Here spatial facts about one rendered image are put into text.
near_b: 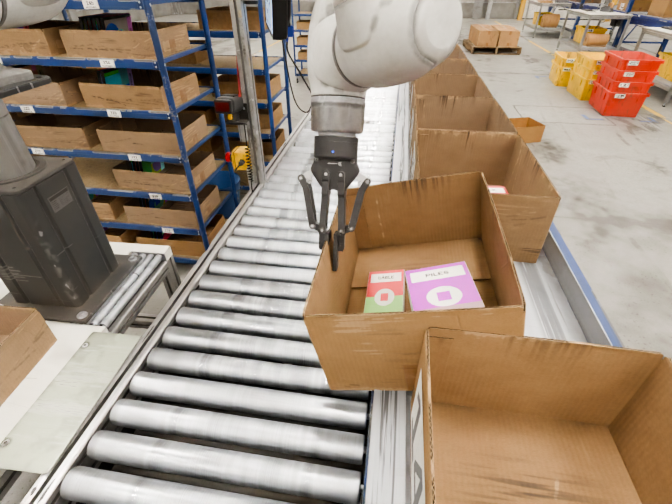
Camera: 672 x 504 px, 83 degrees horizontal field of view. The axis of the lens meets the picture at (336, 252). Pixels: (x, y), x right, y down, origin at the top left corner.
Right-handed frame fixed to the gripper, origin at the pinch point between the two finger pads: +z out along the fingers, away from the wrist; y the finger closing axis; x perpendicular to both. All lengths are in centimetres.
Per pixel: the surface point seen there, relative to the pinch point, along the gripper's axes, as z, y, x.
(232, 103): -29, 44, -61
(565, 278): 6, -48, -15
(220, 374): 29.5, 22.6, 0.4
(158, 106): -30, 91, -94
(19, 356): 25, 61, 9
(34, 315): 19, 62, 3
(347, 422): 31.9, -5.5, 6.5
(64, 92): -34, 135, -94
